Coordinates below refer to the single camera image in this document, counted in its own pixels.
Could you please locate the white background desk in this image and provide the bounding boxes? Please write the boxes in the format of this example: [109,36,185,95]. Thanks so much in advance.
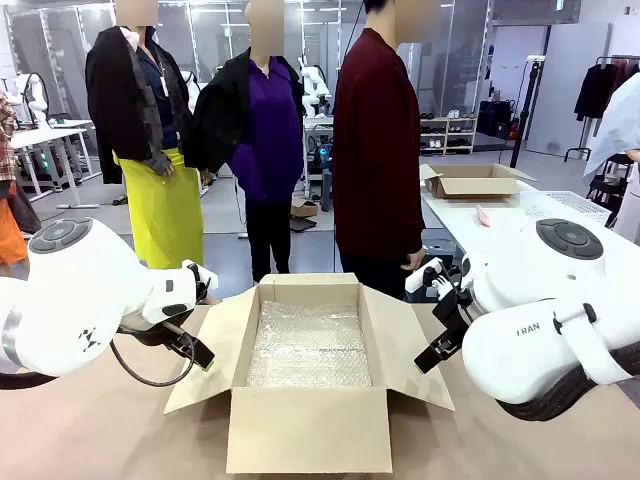
[9,119,101,209]

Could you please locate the figure in plaid and orange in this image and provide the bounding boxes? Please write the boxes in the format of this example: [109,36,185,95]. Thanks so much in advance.
[0,92,42,266]

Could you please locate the clothes rack with dark garments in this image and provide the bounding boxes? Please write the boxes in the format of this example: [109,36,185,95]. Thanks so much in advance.
[564,54,640,162]

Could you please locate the clear bubble wrap sheet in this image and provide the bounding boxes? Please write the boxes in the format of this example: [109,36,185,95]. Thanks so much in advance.
[244,299,374,389]

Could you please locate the mannequin with purple shirt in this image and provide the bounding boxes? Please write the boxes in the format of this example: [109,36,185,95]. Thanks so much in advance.
[192,0,306,284]

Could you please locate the person in maroon sweater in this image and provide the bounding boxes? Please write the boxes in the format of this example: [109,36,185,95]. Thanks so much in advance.
[332,0,441,301]

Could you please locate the mannequin with yellow skirt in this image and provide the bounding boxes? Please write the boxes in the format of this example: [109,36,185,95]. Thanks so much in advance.
[84,0,206,271]

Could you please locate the black tripod pole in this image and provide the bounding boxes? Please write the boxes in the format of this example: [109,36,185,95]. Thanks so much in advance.
[509,57,546,169]

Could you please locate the large open cardboard box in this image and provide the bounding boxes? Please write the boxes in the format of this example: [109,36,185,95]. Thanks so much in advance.
[163,272,456,475]

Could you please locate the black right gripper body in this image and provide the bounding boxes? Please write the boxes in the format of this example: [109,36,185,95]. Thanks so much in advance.
[432,292,474,346]

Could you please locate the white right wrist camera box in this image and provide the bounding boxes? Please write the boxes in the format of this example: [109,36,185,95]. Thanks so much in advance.
[403,258,446,296]

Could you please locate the small cardboard box on floor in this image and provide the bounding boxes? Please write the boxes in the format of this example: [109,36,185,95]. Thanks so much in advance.
[290,197,320,219]

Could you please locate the white side table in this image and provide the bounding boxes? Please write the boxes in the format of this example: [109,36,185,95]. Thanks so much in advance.
[419,177,640,281]

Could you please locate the small open cardboard box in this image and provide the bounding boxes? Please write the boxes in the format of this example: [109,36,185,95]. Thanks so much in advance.
[419,162,539,200]

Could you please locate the wooden shoe rack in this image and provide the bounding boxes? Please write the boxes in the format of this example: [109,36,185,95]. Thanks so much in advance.
[419,114,479,156]

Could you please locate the black bag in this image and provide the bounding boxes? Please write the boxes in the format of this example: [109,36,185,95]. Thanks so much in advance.
[477,99,516,139]

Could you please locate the white background humanoid robot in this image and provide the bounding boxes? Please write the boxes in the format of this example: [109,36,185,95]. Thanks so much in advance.
[14,72,51,126]

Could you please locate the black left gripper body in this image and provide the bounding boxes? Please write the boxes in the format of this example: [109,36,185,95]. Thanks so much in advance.
[118,318,195,352]

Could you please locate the white plastic basket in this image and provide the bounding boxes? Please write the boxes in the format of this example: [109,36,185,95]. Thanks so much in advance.
[522,189,612,229]

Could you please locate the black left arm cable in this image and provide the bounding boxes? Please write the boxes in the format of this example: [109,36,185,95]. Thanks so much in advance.
[109,332,196,387]

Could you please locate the black braided right arm cable sleeve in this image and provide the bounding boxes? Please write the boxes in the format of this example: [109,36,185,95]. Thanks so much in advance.
[494,342,640,422]

